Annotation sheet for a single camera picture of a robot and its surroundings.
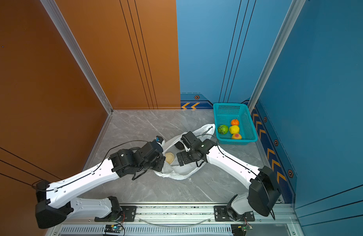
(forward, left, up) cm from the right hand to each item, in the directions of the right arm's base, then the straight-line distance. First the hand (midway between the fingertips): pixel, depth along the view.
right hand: (186, 157), depth 80 cm
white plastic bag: (-5, +6, -5) cm, 10 cm away
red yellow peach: (+19, -34, -7) cm, 40 cm away
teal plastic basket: (+44, -30, -10) cm, 55 cm away
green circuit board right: (-30, -27, -13) cm, 43 cm away
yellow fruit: (+26, -33, -7) cm, 43 cm away
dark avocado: (+11, +4, -6) cm, 13 cm away
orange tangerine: (+33, -36, -8) cm, 49 cm away
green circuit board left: (-31, +35, -13) cm, 49 cm away
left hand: (-4, +10, +7) cm, 13 cm away
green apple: (+24, -25, -5) cm, 35 cm away
